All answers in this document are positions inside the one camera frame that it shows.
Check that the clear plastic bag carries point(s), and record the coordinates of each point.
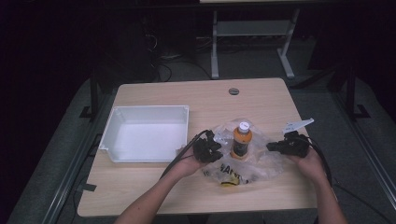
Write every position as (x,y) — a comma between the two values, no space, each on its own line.
(264,161)

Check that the black tape strip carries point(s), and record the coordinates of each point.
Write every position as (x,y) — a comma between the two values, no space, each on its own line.
(89,187)

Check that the person's left hand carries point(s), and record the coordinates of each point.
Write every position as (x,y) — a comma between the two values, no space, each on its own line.
(188,163)

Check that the black metal stand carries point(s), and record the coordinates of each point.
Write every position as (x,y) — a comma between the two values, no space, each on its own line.
(94,99)
(351,93)

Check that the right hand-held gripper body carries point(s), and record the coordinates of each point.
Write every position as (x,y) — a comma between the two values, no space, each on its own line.
(295,146)

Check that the person's right hand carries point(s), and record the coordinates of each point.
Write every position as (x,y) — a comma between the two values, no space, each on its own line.
(311,166)

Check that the white plastic bin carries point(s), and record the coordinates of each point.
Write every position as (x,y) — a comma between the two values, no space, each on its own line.
(149,137)

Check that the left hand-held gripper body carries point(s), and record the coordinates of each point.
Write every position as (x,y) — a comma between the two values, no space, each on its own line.
(204,151)

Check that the orange juice bottle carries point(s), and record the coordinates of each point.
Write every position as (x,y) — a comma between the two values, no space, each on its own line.
(241,143)

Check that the yellow item in bag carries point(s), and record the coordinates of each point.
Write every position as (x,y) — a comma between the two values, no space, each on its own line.
(229,181)

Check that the white desk frame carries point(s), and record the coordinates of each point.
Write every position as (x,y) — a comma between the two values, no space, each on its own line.
(252,28)

